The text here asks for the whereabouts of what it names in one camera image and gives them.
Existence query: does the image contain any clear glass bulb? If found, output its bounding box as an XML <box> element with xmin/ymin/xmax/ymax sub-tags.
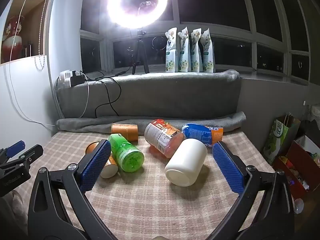
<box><xmin>293</xmin><ymin>198</ymin><xmax>305</xmax><ymax>215</ymax></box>

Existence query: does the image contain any short white cable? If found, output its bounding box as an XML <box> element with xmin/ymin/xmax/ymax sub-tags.
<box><xmin>79</xmin><ymin>79</ymin><xmax>91</xmax><ymax>118</ymax></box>

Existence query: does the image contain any white green standing pouch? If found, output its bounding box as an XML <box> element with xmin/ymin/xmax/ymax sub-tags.
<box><xmin>165</xmin><ymin>28</ymin><xmax>179</xmax><ymax>74</ymax></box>
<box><xmin>190</xmin><ymin>28</ymin><xmax>203</xmax><ymax>73</ymax></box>
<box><xmin>178</xmin><ymin>26</ymin><xmax>191</xmax><ymax>73</ymax></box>
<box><xmin>201</xmin><ymin>29</ymin><xmax>215</xmax><ymax>73</ymax></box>

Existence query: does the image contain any white power strip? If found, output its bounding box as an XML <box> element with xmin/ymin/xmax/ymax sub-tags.
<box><xmin>59</xmin><ymin>70</ymin><xmax>83</xmax><ymax>88</ymax></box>

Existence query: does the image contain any red and white vase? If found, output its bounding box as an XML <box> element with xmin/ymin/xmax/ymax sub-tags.
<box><xmin>1</xmin><ymin>15</ymin><xmax>26</xmax><ymax>62</ymax></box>

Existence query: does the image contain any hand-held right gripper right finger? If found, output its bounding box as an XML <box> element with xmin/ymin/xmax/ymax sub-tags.
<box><xmin>212</xmin><ymin>141</ymin><xmax>295</xmax><ymax>240</ymax></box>

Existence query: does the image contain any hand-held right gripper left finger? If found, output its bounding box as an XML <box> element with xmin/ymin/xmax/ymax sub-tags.
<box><xmin>27</xmin><ymin>139</ymin><xmax>112</xmax><ymax>240</ymax></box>

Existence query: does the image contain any red cardboard box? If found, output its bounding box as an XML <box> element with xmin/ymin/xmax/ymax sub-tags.
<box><xmin>272</xmin><ymin>135</ymin><xmax>320</xmax><ymax>201</ymax></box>

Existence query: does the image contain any white cup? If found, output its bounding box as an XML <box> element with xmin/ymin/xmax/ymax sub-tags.
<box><xmin>164</xmin><ymin>138</ymin><xmax>208</xmax><ymax>187</ymax></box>

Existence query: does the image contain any green cup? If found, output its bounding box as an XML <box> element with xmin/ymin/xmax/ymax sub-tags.
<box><xmin>108</xmin><ymin>133</ymin><xmax>145</xmax><ymax>173</ymax></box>

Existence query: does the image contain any clear cup with red label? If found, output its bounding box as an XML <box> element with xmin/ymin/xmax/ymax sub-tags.
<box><xmin>144</xmin><ymin>119</ymin><xmax>186</xmax><ymax>158</ymax></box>

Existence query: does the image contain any small orange paper cup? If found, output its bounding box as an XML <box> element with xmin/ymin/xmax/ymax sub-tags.
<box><xmin>85</xmin><ymin>141</ymin><xmax>118</xmax><ymax>179</ymax></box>

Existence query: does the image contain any white bead chain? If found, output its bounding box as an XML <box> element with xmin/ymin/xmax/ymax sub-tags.
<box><xmin>34</xmin><ymin>0</ymin><xmax>51</xmax><ymax>71</ymax></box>

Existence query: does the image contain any blue and orange cup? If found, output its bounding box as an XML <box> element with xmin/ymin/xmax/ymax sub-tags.
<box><xmin>182</xmin><ymin>123</ymin><xmax>224</xmax><ymax>147</ymax></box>

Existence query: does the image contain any green paper bag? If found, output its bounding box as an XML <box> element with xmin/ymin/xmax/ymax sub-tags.
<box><xmin>262</xmin><ymin>113</ymin><xmax>302</xmax><ymax>165</ymax></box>

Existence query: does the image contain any long white cable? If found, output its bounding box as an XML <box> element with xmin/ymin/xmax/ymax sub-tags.
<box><xmin>4</xmin><ymin>0</ymin><xmax>57</xmax><ymax>128</ymax></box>

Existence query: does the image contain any black tripod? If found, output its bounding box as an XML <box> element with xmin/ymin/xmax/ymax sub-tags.
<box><xmin>131</xmin><ymin>29</ymin><xmax>150</xmax><ymax>75</ymax></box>

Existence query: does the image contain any black cable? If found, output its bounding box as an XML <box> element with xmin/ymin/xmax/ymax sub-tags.
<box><xmin>82</xmin><ymin>71</ymin><xmax>126</xmax><ymax>118</ymax></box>

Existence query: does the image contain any grey blanket covered cushion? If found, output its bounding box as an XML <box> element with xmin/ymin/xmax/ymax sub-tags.
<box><xmin>54</xmin><ymin>69</ymin><xmax>242</xmax><ymax>119</ymax></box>

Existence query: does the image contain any tall orange paper cup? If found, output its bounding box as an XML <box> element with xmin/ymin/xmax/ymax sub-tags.
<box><xmin>111</xmin><ymin>123</ymin><xmax>139</xmax><ymax>142</ymax></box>

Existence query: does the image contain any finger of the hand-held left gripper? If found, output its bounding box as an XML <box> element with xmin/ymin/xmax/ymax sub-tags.
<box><xmin>0</xmin><ymin>144</ymin><xmax>44</xmax><ymax>172</ymax></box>
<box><xmin>0</xmin><ymin>140</ymin><xmax>26</xmax><ymax>160</ymax></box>

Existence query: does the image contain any black charger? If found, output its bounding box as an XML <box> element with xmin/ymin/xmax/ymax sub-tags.
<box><xmin>70</xmin><ymin>75</ymin><xmax>87</xmax><ymax>87</ymax></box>

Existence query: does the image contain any checkered blanket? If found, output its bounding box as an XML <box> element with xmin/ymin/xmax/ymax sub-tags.
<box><xmin>14</xmin><ymin>130</ymin><xmax>278</xmax><ymax>240</ymax></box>

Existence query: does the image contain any ring light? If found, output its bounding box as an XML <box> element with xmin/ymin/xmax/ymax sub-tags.
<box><xmin>106</xmin><ymin>0</ymin><xmax>169</xmax><ymax>29</ymax></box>

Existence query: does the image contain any wooden wall shelf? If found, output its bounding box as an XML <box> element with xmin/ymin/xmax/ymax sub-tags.
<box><xmin>0</xmin><ymin>0</ymin><xmax>51</xmax><ymax>66</ymax></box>

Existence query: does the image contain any rolled grey blanket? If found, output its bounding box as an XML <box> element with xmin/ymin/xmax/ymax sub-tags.
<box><xmin>56</xmin><ymin>111</ymin><xmax>247</xmax><ymax>134</ymax></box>

